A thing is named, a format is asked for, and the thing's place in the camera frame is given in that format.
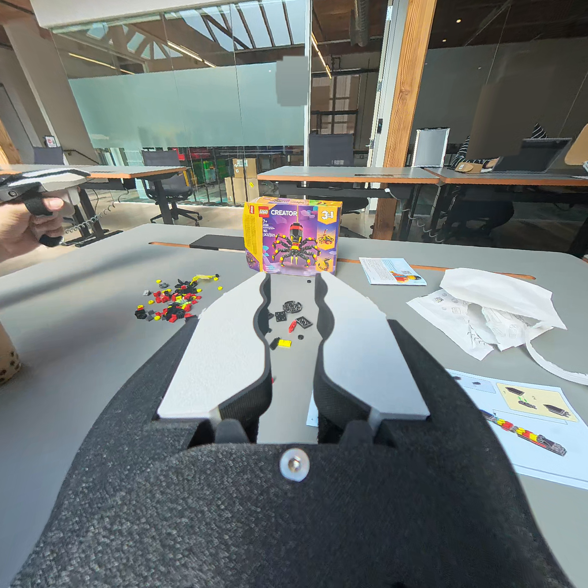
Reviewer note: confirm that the grey desk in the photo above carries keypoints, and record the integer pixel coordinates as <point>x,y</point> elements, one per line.
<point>92,367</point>

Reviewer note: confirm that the torn white paper strip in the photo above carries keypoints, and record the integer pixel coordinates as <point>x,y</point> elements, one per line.
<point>551,365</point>

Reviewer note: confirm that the printed white paper bag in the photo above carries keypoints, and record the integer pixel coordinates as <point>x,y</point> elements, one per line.
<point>450,317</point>

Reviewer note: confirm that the open blue instruction booklet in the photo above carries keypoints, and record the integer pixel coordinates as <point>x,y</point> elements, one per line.
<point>528,441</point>

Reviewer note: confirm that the grey laptop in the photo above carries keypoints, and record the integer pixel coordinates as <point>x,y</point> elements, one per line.
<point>533,156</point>

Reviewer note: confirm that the black office chair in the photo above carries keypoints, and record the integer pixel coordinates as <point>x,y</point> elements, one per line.
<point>330,149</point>
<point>172,188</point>

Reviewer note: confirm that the wooden pillar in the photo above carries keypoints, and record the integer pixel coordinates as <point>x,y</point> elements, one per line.
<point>406,115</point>

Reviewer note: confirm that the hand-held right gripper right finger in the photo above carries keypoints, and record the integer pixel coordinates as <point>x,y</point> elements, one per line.
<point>367,363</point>

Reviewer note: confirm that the person's left hand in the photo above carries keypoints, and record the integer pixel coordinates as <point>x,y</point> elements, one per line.
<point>18,234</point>

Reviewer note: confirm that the stacked cardboard boxes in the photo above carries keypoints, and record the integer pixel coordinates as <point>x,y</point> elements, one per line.
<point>241,188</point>

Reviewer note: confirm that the pile of small toy bricks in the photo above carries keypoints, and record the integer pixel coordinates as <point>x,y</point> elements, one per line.
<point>172,305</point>

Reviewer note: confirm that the silver framed screen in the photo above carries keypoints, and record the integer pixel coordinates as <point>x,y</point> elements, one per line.
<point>430,147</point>

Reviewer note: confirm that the tan board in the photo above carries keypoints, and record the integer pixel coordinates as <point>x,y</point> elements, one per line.
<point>579,149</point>

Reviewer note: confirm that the black red toy bricks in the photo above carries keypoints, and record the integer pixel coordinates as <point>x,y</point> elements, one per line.
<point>292,307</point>

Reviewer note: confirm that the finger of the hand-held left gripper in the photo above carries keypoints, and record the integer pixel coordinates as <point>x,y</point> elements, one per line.
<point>69,179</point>
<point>41,176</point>

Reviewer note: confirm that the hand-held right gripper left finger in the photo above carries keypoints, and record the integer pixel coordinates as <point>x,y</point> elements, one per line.
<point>216,363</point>

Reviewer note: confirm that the blue white safety leaflet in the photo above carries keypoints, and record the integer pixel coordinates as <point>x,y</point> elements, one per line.
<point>386,271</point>

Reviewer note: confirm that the purple yellow toy brick box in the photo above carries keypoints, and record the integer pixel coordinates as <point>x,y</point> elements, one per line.
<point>294,220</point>

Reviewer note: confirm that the crumpled white paper bag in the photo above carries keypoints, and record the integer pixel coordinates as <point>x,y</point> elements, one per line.
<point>496,294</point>

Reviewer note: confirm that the milk tea cup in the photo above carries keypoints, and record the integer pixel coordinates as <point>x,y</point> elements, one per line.
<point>7,358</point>

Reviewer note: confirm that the silver ventilation duct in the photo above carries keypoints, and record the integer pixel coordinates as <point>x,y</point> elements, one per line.
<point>359,23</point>

